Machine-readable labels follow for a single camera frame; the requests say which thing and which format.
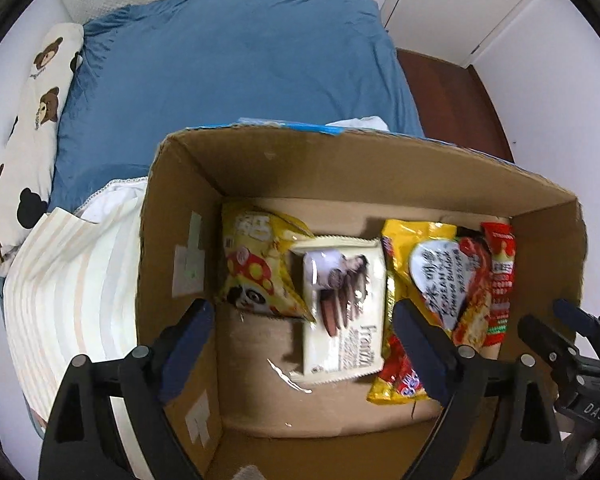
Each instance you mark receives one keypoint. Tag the yellow red noodle packet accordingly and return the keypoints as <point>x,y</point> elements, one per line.
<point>430,270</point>

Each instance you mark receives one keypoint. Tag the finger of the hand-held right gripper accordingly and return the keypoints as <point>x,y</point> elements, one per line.
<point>572,316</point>
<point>545,342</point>

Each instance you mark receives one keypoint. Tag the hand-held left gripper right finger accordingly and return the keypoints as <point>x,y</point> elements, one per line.
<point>422,347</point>

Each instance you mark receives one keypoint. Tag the yellow panda snack packet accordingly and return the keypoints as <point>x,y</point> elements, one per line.
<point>252,265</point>

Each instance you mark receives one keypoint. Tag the white chocolate cookie packet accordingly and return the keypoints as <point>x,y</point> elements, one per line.
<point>345,310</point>

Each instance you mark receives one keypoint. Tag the brown cardboard box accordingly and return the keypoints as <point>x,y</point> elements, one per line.
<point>260,360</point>

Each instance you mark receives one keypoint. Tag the white door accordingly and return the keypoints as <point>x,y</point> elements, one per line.
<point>455,5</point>

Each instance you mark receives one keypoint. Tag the blue bed sheet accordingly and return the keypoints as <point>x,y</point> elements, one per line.
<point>230,70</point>

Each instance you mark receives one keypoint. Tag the striped cream blanket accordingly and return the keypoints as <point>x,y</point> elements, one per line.
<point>75,285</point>

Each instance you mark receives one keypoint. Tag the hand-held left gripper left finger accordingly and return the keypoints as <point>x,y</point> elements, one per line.
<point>189,345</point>

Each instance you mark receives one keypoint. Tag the white lace-edged cloth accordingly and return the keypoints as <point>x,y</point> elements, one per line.
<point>117,202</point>

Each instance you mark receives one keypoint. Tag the bear print pillow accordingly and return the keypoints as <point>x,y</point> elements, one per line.
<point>30,135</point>

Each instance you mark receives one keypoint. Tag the white crumpled cloth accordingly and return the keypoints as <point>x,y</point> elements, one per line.
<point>360,123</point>

